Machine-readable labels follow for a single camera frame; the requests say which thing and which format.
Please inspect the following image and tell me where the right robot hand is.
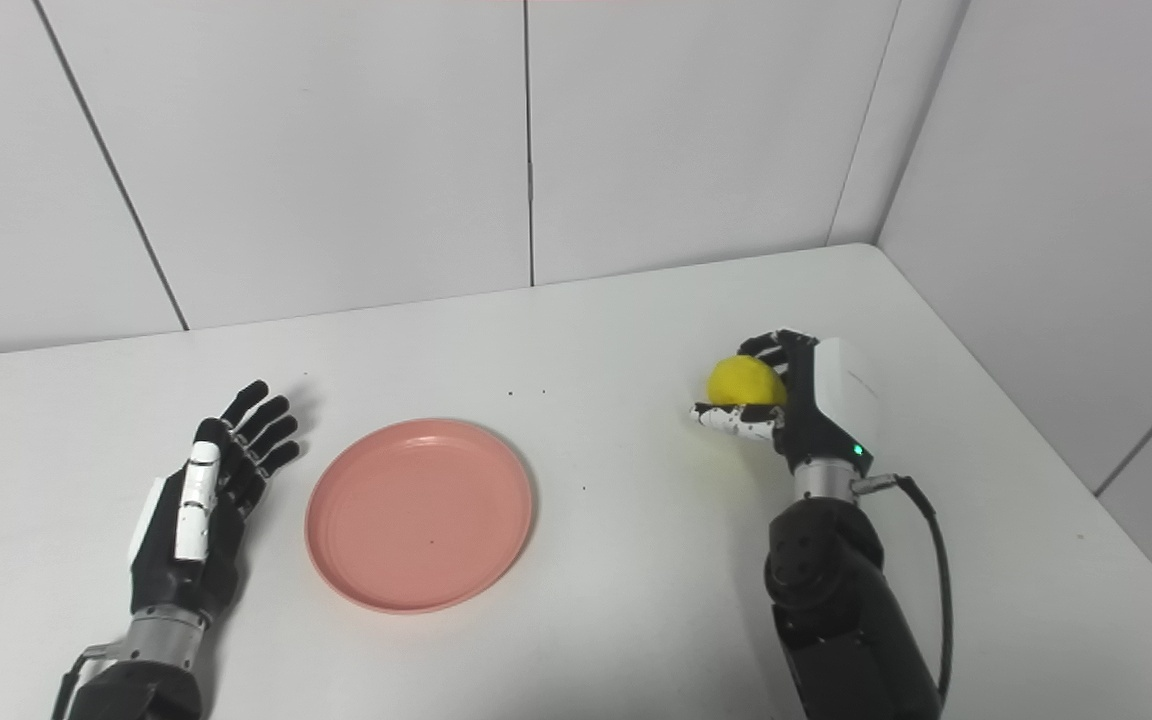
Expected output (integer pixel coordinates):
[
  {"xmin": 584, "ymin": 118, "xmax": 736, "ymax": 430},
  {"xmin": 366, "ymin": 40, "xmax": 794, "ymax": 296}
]
[{"xmin": 691, "ymin": 329, "xmax": 882, "ymax": 478}]

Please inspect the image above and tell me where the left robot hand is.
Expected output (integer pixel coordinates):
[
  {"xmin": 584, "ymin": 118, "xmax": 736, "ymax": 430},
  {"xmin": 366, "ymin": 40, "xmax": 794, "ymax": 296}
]
[{"xmin": 128, "ymin": 379, "xmax": 302, "ymax": 628}]

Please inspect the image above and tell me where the yellow lemon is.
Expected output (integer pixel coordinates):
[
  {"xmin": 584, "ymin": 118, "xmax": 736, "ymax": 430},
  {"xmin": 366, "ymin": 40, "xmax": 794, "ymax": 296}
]
[{"xmin": 707, "ymin": 354, "xmax": 789, "ymax": 408}]

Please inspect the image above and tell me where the pink round plate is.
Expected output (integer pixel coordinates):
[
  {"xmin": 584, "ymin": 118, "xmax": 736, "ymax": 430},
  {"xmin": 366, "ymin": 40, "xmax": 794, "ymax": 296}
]
[{"xmin": 304, "ymin": 418, "xmax": 537, "ymax": 615}]

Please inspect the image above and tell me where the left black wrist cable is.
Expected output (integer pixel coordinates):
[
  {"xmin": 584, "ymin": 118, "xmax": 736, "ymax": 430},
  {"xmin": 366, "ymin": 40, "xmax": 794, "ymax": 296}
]
[{"xmin": 50, "ymin": 646, "xmax": 127, "ymax": 720}]

